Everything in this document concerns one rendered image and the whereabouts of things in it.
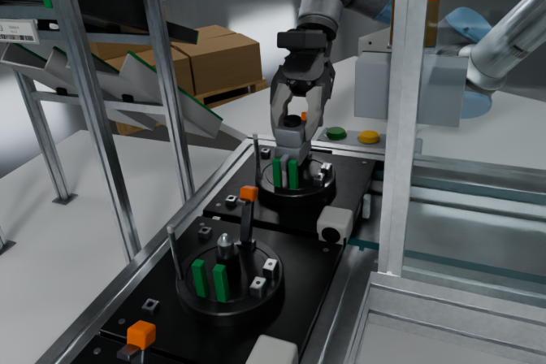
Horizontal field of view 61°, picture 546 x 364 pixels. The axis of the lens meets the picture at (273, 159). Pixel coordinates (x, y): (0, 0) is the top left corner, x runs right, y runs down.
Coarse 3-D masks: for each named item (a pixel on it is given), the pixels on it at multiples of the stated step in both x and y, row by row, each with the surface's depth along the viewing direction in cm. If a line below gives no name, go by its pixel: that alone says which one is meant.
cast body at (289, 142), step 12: (288, 120) 75; (300, 120) 75; (276, 132) 75; (288, 132) 74; (300, 132) 74; (276, 144) 76; (288, 144) 75; (300, 144) 74; (276, 156) 76; (288, 156) 75; (300, 156) 75
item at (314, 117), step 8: (312, 88) 76; (320, 88) 76; (312, 96) 76; (320, 96) 75; (312, 104) 76; (320, 104) 75; (312, 112) 75; (320, 112) 75; (312, 120) 75; (320, 120) 76; (304, 128) 75; (312, 128) 75; (312, 136) 76
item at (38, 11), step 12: (0, 12) 59; (12, 12) 58; (24, 12) 57; (36, 12) 57; (48, 12) 56; (48, 36) 80; (60, 36) 79; (96, 36) 77; (108, 36) 76; (120, 36) 75; (132, 36) 74; (144, 36) 73
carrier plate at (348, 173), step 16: (336, 160) 88; (352, 160) 87; (368, 160) 87; (240, 176) 85; (336, 176) 83; (352, 176) 82; (368, 176) 82; (224, 192) 81; (336, 192) 78; (352, 192) 78; (208, 208) 77; (224, 208) 76; (240, 208) 76; (256, 208) 76; (272, 208) 76; (288, 208) 75; (304, 208) 75; (320, 208) 75; (352, 208) 74; (256, 224) 73; (272, 224) 72; (288, 224) 72; (304, 224) 71
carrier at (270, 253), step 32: (192, 224) 73; (224, 224) 72; (192, 256) 64; (224, 256) 58; (256, 256) 63; (288, 256) 65; (320, 256) 65; (160, 288) 61; (192, 288) 58; (224, 288) 55; (256, 288) 56; (288, 288) 60; (320, 288) 60; (128, 320) 57; (160, 320) 57; (192, 320) 56; (224, 320) 55; (256, 320) 56; (288, 320) 55; (160, 352) 53; (192, 352) 52; (224, 352) 52; (256, 352) 50; (288, 352) 49
